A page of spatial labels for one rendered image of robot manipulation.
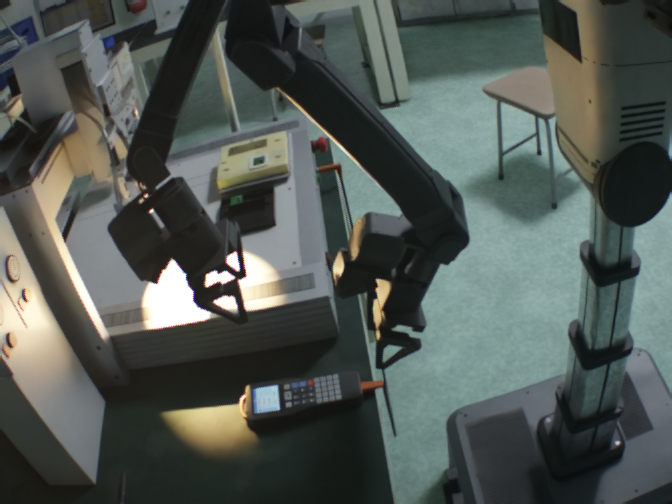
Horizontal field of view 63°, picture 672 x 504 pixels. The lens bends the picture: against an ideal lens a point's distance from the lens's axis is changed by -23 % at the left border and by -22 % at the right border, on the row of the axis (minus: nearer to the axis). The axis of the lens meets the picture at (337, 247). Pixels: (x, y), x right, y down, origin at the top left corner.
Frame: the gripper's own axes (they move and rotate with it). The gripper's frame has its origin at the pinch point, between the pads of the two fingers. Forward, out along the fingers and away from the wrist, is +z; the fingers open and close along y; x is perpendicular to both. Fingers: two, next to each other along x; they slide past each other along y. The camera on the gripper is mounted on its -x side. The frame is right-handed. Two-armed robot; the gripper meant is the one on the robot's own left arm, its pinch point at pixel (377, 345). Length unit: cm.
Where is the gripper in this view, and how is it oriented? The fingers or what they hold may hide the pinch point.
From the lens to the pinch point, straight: 104.8
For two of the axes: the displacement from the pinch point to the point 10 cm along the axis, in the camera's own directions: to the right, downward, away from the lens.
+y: 1.0, 5.8, -8.1
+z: -3.2, 7.9, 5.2
